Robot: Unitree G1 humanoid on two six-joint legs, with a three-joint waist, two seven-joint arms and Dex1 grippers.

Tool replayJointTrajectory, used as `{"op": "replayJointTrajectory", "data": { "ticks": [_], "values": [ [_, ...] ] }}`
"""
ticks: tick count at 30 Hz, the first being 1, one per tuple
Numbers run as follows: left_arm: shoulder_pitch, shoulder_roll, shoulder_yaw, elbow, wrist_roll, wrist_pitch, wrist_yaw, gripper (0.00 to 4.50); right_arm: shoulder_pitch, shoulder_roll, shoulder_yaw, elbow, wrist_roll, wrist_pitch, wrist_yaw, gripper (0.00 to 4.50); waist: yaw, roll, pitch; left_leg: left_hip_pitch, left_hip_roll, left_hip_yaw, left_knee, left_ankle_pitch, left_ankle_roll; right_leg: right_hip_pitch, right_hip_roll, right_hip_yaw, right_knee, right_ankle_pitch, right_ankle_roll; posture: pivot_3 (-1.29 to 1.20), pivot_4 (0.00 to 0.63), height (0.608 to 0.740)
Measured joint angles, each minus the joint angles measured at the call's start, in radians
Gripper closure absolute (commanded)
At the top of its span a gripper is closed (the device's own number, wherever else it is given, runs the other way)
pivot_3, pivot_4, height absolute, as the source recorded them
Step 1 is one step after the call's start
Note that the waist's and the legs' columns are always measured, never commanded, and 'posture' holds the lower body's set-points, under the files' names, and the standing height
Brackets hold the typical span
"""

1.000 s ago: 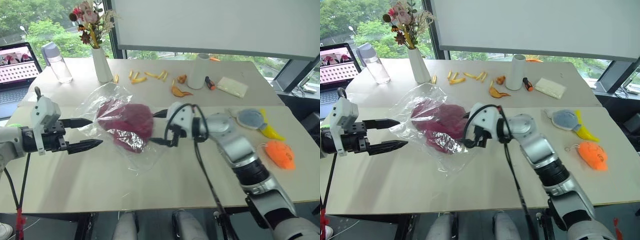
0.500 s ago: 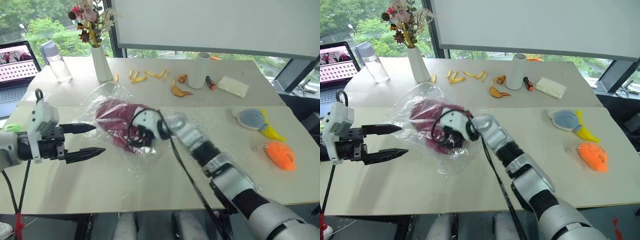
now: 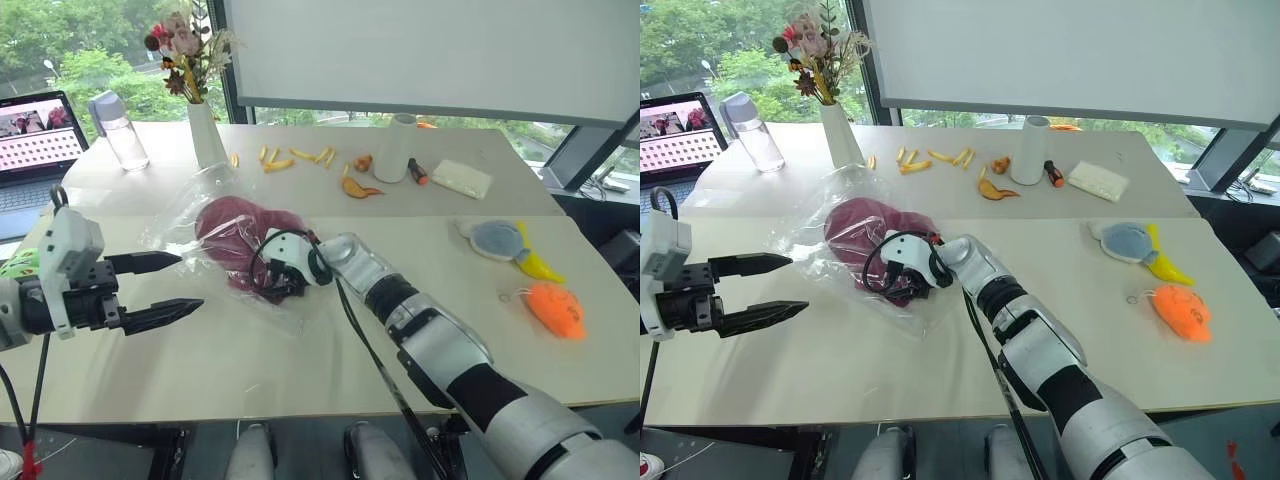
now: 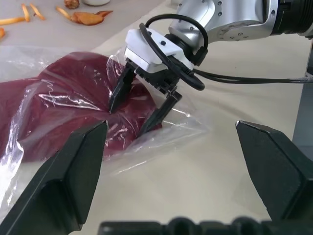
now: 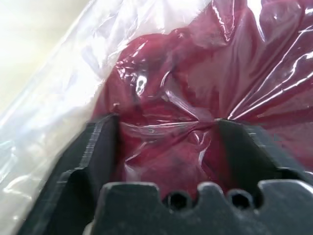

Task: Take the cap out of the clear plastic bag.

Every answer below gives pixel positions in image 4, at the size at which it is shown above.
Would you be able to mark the dark grey stand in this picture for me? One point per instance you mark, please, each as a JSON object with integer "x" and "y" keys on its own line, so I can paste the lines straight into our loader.
{"x": 304, "y": 110}

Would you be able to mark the fried food piece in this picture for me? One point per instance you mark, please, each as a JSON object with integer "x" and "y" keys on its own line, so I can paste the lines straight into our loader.
{"x": 1, "y": 33}

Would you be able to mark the fried chicken wing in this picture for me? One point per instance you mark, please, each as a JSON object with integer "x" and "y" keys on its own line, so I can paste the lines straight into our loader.
{"x": 88, "y": 19}

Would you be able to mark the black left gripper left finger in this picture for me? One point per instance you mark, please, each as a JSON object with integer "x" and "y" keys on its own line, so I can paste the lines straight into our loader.
{"x": 56, "y": 176}

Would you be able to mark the white plate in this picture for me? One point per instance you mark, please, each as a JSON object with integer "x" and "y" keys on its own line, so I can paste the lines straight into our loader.
{"x": 96, "y": 2}

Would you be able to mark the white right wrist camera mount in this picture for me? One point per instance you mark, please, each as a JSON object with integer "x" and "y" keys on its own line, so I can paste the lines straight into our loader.
{"x": 156, "y": 52}

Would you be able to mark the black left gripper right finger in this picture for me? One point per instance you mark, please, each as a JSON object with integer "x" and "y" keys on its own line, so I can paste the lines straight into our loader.
{"x": 276, "y": 166}

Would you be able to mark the dark red cloth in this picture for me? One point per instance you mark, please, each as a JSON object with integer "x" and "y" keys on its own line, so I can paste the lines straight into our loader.
{"x": 73, "y": 80}

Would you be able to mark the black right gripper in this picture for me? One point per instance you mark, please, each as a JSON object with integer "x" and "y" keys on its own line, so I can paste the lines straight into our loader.
{"x": 156, "y": 79}

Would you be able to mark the golden french fry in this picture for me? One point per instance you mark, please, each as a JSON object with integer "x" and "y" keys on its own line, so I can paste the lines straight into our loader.
{"x": 37, "y": 11}
{"x": 12, "y": 20}
{"x": 63, "y": 12}
{"x": 26, "y": 12}

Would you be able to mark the clear plastic bag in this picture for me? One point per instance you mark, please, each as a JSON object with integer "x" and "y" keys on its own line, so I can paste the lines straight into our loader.
{"x": 171, "y": 137}

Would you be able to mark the round fried chicken nugget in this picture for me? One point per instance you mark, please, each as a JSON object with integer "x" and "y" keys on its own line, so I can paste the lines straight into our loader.
{"x": 72, "y": 3}

